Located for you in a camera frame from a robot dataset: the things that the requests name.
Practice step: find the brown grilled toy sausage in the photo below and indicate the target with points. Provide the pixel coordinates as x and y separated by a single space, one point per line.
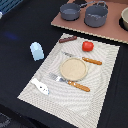
67 39

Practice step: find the red toy tomato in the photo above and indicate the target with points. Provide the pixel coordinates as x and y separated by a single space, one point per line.
87 46

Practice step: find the round wooden plate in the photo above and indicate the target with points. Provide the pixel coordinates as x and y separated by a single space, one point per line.
73 69

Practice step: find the beige woven placemat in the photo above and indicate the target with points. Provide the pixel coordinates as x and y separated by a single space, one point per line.
78 108

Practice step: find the light blue toy carton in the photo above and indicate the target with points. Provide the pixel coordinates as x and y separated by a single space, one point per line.
37 51

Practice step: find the small grey pot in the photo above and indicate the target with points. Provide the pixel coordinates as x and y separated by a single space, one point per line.
70 11

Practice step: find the large grey pot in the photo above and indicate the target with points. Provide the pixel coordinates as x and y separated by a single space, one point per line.
95 15

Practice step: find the beige bowl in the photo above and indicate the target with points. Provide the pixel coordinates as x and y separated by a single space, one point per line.
124 15

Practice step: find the orange handled toy knife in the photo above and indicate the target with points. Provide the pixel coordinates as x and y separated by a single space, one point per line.
84 58

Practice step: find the orange handled toy fork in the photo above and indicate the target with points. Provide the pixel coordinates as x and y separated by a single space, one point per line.
60 79

